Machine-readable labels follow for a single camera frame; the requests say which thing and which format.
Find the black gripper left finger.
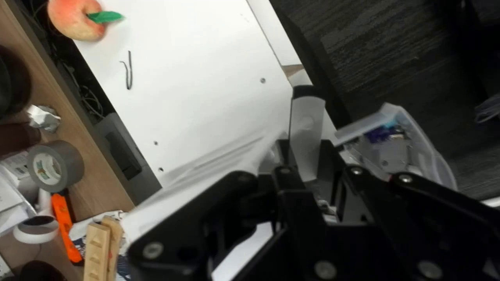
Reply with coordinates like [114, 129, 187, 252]
[125, 165, 336, 281]

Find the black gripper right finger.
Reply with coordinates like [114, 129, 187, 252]
[342, 165, 500, 281]

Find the light wooden block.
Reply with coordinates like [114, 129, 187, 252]
[81, 218, 125, 281]

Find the orange utility knife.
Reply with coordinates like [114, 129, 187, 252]
[50, 191, 86, 266]

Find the white tape roll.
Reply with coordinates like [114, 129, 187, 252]
[11, 215, 59, 247]

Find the small dark metal hook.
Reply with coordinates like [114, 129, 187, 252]
[117, 51, 134, 93]

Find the crumpled silver foil piece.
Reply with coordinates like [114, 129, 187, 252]
[23, 104, 62, 133]

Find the wooden desk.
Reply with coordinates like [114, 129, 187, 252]
[0, 0, 137, 281]

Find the black round object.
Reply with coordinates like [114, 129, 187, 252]
[0, 46, 31, 119]

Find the toy peach with green leaf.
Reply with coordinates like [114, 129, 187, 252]
[45, 0, 125, 44]

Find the grey duct tape roll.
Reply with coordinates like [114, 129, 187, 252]
[26, 140, 86, 196]

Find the white plastic drawer unit frame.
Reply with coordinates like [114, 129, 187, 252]
[118, 85, 340, 254]

